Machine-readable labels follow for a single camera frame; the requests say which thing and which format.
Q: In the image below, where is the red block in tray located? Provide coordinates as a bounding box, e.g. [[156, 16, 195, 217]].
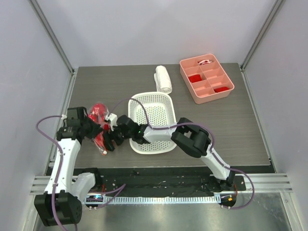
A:
[[188, 74, 202, 83]]

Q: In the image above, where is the rolled white towel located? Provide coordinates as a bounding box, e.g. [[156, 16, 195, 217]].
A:
[[154, 65, 172, 94]]

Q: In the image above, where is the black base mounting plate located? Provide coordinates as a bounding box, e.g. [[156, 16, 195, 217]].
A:
[[74, 167, 249, 197]]

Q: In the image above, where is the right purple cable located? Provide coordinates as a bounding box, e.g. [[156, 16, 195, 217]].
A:
[[109, 97, 256, 210]]

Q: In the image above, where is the white slotted cable duct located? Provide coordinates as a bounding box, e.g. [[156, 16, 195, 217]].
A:
[[84, 195, 221, 205]]

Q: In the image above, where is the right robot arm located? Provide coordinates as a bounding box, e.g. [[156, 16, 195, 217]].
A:
[[103, 115, 236, 192]]

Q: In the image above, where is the clear zip top bag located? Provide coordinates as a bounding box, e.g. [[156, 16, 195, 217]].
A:
[[88, 103, 114, 155]]

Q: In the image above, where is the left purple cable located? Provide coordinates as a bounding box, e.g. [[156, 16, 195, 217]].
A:
[[36, 115, 126, 231]]

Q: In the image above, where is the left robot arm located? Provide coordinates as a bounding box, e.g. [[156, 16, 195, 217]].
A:
[[34, 107, 103, 230]]

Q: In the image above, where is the pink compartment organizer tray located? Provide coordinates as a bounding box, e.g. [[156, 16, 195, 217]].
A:
[[180, 54, 234, 104]]

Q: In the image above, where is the red block tray front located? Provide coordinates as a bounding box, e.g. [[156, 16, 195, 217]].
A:
[[214, 87, 229, 93]]

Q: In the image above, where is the red white item in tray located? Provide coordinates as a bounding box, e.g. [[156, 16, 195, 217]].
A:
[[197, 59, 213, 65]]

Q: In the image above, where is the white perforated plastic basket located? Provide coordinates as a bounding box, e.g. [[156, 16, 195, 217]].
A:
[[128, 92, 176, 154]]

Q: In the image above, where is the purple cable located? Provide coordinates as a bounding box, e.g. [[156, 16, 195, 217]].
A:
[[109, 97, 256, 210], [36, 115, 126, 231]]

